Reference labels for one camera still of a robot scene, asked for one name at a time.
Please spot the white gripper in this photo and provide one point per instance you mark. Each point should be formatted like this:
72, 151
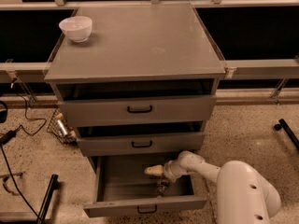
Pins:
170, 171

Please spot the clear plastic water bottle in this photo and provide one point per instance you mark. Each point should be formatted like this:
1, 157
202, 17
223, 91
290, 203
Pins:
162, 185

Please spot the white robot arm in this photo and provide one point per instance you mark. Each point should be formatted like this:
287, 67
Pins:
244, 196

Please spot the grey middle drawer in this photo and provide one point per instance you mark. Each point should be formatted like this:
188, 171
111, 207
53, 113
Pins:
138, 144

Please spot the grey drawer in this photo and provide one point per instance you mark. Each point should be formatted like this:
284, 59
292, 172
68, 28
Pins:
122, 188
86, 113
138, 144

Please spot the grey bottom drawer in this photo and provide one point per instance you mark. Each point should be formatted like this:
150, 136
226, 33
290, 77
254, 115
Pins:
122, 188

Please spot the grey top drawer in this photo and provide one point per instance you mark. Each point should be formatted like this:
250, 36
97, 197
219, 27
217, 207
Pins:
86, 113

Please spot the grey drawer cabinet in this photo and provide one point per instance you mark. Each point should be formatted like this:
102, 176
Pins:
137, 52

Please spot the metal can in basket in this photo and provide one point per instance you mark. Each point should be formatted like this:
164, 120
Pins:
62, 125

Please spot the black stand leg left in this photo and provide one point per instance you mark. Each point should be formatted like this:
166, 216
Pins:
53, 184

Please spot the black stand leg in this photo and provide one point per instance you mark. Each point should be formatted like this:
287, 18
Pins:
282, 124
53, 184

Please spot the black stand leg right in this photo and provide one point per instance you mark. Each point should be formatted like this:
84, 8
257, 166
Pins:
282, 124

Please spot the black power adapter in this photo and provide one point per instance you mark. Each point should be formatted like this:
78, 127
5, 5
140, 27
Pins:
7, 137

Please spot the white bowl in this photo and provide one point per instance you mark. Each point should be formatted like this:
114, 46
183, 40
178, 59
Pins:
77, 28

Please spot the wire basket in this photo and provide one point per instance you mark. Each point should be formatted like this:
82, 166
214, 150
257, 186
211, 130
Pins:
59, 129

